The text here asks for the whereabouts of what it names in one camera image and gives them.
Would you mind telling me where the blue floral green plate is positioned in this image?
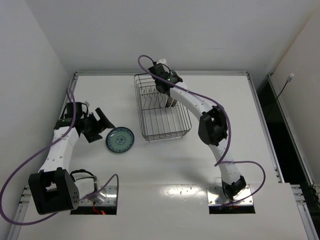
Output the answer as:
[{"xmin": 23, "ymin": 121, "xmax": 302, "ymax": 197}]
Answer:
[{"xmin": 105, "ymin": 126, "xmax": 135, "ymax": 154}]

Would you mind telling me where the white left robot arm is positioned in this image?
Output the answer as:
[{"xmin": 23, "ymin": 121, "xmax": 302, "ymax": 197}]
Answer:
[{"xmin": 28, "ymin": 102, "xmax": 115, "ymax": 215}]

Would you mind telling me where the aluminium frame rail right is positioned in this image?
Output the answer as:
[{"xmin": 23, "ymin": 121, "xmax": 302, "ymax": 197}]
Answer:
[{"xmin": 263, "ymin": 75, "xmax": 320, "ymax": 240}]

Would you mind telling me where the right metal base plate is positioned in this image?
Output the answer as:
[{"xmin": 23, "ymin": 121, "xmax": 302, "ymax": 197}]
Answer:
[{"xmin": 207, "ymin": 185, "xmax": 254, "ymax": 207}]

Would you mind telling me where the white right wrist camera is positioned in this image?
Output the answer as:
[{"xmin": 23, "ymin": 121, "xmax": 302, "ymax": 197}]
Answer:
[{"xmin": 156, "ymin": 58, "xmax": 167, "ymax": 65}]

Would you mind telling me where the green red rimmed plate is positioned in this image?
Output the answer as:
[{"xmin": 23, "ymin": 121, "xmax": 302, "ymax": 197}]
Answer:
[
  {"xmin": 171, "ymin": 99, "xmax": 178, "ymax": 108},
  {"xmin": 165, "ymin": 96, "xmax": 173, "ymax": 108}
]

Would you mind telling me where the black cable with white plug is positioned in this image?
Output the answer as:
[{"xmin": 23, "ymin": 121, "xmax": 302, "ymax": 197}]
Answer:
[{"xmin": 276, "ymin": 73, "xmax": 295, "ymax": 101}]

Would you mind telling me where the grey wire dish rack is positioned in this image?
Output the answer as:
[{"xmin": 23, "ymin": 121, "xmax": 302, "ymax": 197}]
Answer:
[{"xmin": 133, "ymin": 73, "xmax": 192, "ymax": 142}]

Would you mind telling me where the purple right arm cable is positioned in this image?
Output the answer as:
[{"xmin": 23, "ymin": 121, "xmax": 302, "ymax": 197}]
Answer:
[{"xmin": 137, "ymin": 54, "xmax": 266, "ymax": 210}]

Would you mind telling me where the white plate with teal rim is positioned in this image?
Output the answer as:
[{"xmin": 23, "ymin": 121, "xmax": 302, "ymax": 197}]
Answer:
[{"xmin": 158, "ymin": 93, "xmax": 168, "ymax": 109}]

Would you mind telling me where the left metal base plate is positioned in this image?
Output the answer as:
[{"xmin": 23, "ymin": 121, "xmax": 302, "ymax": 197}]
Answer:
[{"xmin": 79, "ymin": 185, "xmax": 118, "ymax": 207}]

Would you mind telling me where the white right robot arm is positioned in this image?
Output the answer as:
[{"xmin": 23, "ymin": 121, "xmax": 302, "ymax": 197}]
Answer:
[{"xmin": 148, "ymin": 63, "xmax": 247, "ymax": 201}]

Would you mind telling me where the metal base plate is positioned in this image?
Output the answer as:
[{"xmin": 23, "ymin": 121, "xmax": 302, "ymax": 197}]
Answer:
[
  {"xmin": 207, "ymin": 185, "xmax": 254, "ymax": 207},
  {"xmin": 79, "ymin": 185, "xmax": 118, "ymax": 207}
]

